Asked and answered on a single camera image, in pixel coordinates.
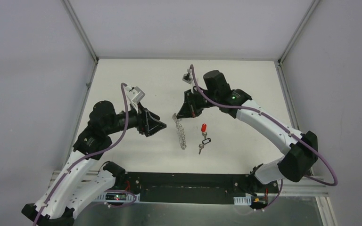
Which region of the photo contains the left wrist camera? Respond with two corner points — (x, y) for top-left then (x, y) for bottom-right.
(124, 85), (145, 104)

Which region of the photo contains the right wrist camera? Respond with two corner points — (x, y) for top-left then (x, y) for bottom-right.
(182, 73), (193, 84)

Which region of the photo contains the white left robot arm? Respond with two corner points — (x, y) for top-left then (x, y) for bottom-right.
(21, 100), (167, 226)

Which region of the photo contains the silver key on black tag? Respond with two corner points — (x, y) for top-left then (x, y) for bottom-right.
(198, 144), (205, 154)

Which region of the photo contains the black key tag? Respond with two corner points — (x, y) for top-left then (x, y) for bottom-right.
(202, 137), (212, 145)

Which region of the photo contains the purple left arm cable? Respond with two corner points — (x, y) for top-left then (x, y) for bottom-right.
(32, 82), (138, 226)

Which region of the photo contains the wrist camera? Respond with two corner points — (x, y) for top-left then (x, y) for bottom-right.
(182, 73), (193, 84)
(124, 85), (145, 104)

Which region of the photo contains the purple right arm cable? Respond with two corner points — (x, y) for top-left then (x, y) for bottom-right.
(189, 65), (339, 213)

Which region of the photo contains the red key tag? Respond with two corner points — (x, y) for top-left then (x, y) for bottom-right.
(201, 123), (207, 132)

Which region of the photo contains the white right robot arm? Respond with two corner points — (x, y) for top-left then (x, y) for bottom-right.
(176, 69), (318, 193)

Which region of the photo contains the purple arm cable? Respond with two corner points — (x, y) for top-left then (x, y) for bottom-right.
(32, 82), (138, 226)
(189, 65), (339, 213)

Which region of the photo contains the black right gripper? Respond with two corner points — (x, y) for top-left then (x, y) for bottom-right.
(177, 88), (219, 119)

